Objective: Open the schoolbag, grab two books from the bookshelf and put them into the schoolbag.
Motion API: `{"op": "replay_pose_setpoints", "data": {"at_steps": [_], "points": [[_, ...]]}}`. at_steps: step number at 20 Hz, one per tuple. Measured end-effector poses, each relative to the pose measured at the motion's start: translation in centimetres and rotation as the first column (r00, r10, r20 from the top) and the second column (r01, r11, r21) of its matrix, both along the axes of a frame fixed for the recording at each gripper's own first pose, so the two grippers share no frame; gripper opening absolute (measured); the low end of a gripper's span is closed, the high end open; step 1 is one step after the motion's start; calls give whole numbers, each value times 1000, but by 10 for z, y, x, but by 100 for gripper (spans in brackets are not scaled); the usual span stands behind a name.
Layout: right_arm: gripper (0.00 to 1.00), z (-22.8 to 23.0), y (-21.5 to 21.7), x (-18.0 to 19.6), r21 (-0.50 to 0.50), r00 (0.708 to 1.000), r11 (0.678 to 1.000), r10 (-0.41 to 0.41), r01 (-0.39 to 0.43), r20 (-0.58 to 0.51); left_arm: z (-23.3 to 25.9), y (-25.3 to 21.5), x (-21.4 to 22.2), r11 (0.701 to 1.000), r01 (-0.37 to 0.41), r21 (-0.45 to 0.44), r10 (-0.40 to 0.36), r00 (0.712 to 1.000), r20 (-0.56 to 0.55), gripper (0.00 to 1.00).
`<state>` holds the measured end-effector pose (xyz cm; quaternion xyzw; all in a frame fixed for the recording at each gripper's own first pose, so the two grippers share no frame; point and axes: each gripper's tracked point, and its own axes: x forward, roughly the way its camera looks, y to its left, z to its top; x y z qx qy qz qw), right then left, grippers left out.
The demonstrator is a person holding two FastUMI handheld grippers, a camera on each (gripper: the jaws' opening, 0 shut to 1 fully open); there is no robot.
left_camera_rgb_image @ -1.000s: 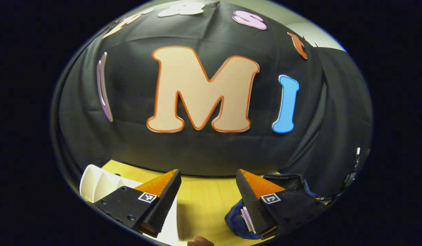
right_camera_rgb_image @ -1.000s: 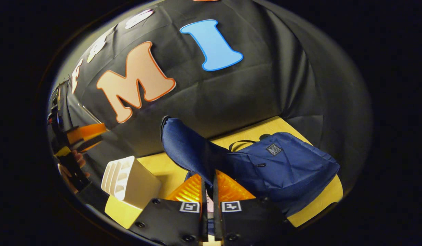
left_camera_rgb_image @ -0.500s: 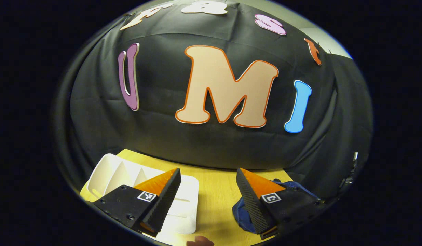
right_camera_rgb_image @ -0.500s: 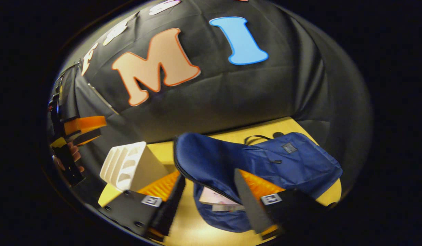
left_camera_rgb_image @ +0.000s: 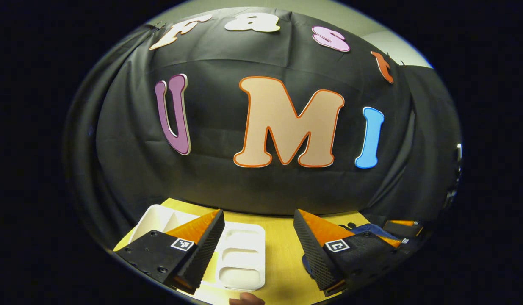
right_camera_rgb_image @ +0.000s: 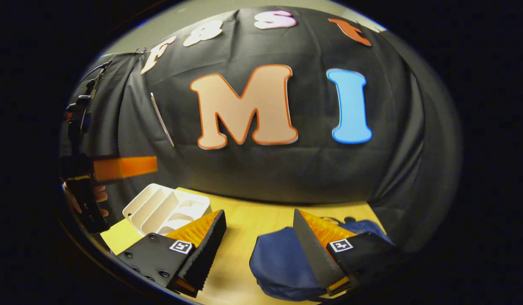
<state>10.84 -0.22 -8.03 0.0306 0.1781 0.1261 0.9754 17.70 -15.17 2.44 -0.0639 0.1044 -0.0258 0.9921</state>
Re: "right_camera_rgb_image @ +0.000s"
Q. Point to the black backdrop cloth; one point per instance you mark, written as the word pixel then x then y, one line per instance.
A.
pixel 308 169

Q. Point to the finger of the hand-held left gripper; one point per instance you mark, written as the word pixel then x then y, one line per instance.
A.
pixel 125 167

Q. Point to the blue schoolbag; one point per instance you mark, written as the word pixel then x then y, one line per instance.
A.
pixel 282 267

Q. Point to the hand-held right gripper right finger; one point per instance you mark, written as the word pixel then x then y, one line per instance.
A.
pixel 314 254

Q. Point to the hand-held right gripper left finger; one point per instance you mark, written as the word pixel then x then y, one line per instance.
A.
pixel 208 250

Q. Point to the white bookshelf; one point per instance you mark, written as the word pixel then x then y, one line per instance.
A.
pixel 168 207

